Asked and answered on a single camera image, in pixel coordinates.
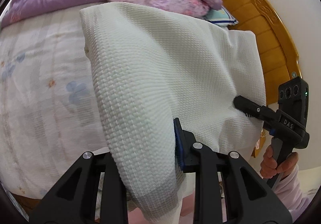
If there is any white snap-button jacket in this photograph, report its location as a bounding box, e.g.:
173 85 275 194
80 3 266 223

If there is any pink sleeve forearm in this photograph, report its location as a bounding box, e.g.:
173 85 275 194
274 165 312 221

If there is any person's right hand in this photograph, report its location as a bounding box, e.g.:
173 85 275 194
260 145 299 179

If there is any floral printed bed sheet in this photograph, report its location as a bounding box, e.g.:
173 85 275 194
1 6 108 199

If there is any light blue striped pillow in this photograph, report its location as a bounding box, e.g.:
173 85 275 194
202 6 238 28

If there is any wooden headboard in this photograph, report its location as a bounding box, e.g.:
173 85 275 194
222 0 301 104

